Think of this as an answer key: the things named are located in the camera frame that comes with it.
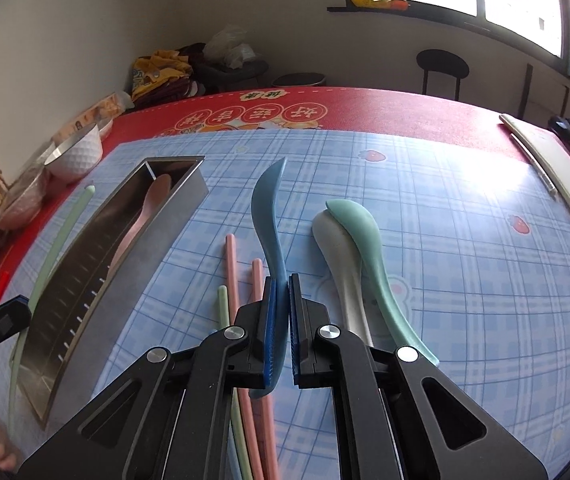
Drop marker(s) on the black pressure cooker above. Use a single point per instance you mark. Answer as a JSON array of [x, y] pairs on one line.
[[567, 137]]

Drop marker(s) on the red printed tablecloth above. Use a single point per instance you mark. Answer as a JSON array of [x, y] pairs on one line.
[[390, 110]]

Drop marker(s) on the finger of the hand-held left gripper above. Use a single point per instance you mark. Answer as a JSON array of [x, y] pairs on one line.
[[7, 320]]

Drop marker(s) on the white plastic bag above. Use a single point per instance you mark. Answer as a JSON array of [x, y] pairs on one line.
[[227, 45]]

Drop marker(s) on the blue plaid table mat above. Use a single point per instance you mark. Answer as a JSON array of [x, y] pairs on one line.
[[465, 310]]

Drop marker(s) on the white notebook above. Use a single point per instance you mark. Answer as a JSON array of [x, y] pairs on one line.
[[565, 175]]

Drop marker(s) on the pink spoon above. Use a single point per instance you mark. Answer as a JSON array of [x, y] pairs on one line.
[[150, 200]]

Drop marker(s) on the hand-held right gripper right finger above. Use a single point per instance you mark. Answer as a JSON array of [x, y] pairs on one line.
[[295, 340]]

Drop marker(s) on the blue spoon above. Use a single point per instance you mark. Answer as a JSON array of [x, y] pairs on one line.
[[270, 210]]

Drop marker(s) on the grey pen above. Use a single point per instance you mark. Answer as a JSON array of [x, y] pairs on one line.
[[535, 162]]

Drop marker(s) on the beige spoon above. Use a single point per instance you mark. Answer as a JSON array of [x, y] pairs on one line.
[[332, 250]]

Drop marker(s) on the green spoon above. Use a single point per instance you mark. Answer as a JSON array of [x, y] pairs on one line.
[[360, 230]]

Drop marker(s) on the black round stool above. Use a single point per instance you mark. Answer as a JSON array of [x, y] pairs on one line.
[[442, 62]]

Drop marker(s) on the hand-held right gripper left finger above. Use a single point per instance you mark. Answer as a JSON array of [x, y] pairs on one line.
[[269, 340]]

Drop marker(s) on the yellow packet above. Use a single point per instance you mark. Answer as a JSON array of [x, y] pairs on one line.
[[375, 1]]

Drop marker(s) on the pile of clothes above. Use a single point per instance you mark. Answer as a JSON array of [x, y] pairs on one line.
[[160, 72]]

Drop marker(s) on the stainless steel utensil tray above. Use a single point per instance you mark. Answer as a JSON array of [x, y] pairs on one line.
[[90, 280]]

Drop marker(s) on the white textured bowl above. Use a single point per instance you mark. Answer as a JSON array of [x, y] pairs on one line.
[[77, 157]]

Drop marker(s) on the orange bread packet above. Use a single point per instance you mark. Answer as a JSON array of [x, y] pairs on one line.
[[95, 112]]

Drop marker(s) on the clear plastic-wrapped bowl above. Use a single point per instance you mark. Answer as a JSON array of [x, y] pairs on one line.
[[22, 195]]

